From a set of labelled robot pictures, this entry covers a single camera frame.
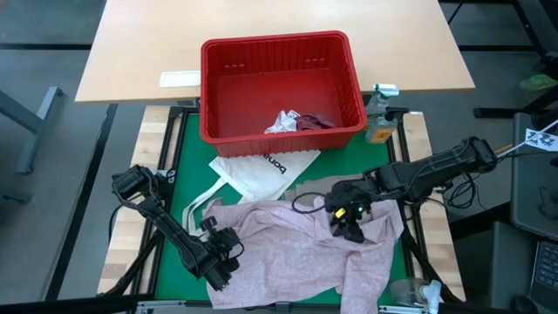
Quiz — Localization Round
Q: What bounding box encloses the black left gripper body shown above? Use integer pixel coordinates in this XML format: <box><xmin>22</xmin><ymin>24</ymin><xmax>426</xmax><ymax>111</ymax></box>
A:
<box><xmin>194</xmin><ymin>226</ymin><xmax>245</xmax><ymax>281</ymax></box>

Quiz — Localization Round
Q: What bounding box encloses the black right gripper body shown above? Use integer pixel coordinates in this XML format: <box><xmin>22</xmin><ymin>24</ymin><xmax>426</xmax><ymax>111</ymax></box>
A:
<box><xmin>324</xmin><ymin>176</ymin><xmax>381</xmax><ymax>219</ymax></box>

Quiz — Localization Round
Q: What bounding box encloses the beige grey garment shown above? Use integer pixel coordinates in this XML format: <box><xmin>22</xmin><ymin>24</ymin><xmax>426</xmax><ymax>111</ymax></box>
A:
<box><xmin>285</xmin><ymin>173</ymin><xmax>380</xmax><ymax>202</ymax></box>

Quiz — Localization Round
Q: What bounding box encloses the pink garment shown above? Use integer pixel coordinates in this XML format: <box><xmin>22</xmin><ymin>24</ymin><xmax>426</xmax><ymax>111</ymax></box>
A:
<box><xmin>202</xmin><ymin>195</ymin><xmax>406</xmax><ymax>314</ymax></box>

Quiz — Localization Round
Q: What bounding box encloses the white garment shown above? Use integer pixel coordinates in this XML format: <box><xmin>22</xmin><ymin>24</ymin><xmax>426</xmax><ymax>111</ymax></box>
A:
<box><xmin>263</xmin><ymin>109</ymin><xmax>301</xmax><ymax>135</ymax></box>

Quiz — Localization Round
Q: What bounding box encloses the red plastic laundry basket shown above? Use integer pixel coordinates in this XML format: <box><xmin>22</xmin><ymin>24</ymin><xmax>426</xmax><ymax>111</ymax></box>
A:
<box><xmin>199</xmin><ymin>30</ymin><xmax>368</xmax><ymax>157</ymax></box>

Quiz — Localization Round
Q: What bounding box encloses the green table mat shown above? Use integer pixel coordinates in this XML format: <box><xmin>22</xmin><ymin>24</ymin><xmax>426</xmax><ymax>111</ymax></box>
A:
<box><xmin>154</xmin><ymin>112</ymin><xmax>409</xmax><ymax>306</ymax></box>

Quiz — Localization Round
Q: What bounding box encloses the white tote bag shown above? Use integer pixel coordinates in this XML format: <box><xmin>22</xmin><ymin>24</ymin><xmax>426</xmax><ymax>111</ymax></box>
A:
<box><xmin>181</xmin><ymin>149</ymin><xmax>323</xmax><ymax>239</ymax></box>

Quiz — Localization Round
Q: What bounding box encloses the maroon garment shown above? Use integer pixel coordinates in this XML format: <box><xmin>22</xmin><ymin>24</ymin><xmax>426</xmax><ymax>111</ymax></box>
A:
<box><xmin>296</xmin><ymin>113</ymin><xmax>337</xmax><ymax>132</ymax></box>

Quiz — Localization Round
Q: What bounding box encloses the clear spray bottle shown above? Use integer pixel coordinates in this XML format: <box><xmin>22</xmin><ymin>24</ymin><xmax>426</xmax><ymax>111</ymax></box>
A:
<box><xmin>389</xmin><ymin>278</ymin><xmax>445</xmax><ymax>313</ymax></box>

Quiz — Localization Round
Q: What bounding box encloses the spray bottle with green label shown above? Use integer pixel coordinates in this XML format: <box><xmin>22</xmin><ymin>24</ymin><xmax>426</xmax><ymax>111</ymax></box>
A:
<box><xmin>360</xmin><ymin>83</ymin><xmax>400</xmax><ymax>132</ymax></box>

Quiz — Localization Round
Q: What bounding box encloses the black desk leg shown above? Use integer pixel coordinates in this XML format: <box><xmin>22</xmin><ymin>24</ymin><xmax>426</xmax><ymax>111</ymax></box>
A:
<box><xmin>473</xmin><ymin>0</ymin><xmax>558</xmax><ymax>119</ymax></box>

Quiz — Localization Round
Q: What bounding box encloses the white rod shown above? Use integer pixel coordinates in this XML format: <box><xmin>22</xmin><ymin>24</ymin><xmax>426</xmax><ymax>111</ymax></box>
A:
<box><xmin>496</xmin><ymin>119</ymin><xmax>558</xmax><ymax>159</ymax></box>

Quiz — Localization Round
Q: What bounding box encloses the black round object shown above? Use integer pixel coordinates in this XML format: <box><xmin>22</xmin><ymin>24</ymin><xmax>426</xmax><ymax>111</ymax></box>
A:
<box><xmin>509</xmin><ymin>295</ymin><xmax>540</xmax><ymax>314</ymax></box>

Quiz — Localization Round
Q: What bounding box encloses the light wooden desk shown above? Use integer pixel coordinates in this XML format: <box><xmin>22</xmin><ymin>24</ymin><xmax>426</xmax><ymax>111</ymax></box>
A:
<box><xmin>73</xmin><ymin>0</ymin><xmax>476</xmax><ymax>105</ymax></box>

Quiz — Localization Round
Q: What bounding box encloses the grey keyboard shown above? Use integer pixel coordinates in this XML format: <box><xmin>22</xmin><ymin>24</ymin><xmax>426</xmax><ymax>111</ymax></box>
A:
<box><xmin>529</xmin><ymin>239</ymin><xmax>558</xmax><ymax>302</ymax></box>

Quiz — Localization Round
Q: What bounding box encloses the white marker tag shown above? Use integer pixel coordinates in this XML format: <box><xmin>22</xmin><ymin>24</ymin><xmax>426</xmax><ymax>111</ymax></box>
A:
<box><xmin>524</xmin><ymin>127</ymin><xmax>558</xmax><ymax>153</ymax></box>

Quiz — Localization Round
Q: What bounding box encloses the grey desk leg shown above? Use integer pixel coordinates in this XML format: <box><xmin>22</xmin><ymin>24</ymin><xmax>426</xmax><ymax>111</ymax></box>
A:
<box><xmin>0</xmin><ymin>85</ymin><xmax>65</xmax><ymax>175</ymax></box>

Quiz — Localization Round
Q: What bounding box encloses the green shoe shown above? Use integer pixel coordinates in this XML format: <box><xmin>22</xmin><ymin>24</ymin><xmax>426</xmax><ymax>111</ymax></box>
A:
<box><xmin>518</xmin><ymin>72</ymin><xmax>558</xmax><ymax>92</ymax></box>

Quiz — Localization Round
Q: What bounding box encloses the black cable bundle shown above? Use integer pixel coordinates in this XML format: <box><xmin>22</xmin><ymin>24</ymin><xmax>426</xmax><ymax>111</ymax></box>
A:
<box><xmin>439</xmin><ymin>169</ymin><xmax>483</xmax><ymax>210</ymax></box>

